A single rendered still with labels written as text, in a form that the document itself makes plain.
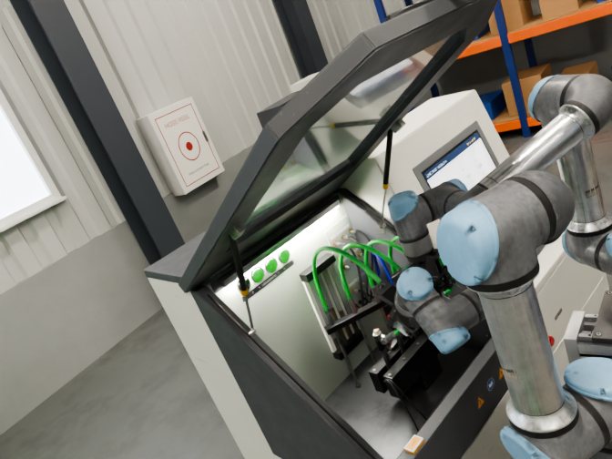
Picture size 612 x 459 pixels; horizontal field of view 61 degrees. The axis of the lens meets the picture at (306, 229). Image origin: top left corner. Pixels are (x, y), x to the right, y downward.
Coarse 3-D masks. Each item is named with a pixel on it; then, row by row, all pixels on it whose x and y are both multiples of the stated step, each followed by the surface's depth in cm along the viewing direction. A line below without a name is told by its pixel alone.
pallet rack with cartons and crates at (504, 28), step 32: (512, 0) 572; (544, 0) 554; (576, 0) 539; (608, 0) 520; (512, 32) 576; (544, 32) 556; (512, 64) 589; (544, 64) 635; (480, 96) 693; (512, 96) 621; (512, 128) 624
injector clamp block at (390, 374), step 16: (400, 352) 172; (416, 352) 168; (432, 352) 173; (384, 368) 167; (400, 368) 163; (416, 368) 168; (432, 368) 173; (384, 384) 167; (400, 384) 163; (416, 384) 174
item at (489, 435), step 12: (504, 396) 163; (504, 408) 163; (492, 420) 158; (504, 420) 163; (480, 432) 154; (492, 432) 158; (480, 444) 154; (492, 444) 159; (468, 456) 150; (480, 456) 154; (492, 456) 159; (504, 456) 163
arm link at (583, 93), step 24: (576, 96) 116; (600, 96) 114; (552, 120) 118; (576, 120) 114; (600, 120) 114; (528, 144) 116; (552, 144) 114; (504, 168) 115; (528, 168) 114; (456, 192) 120; (480, 192) 114
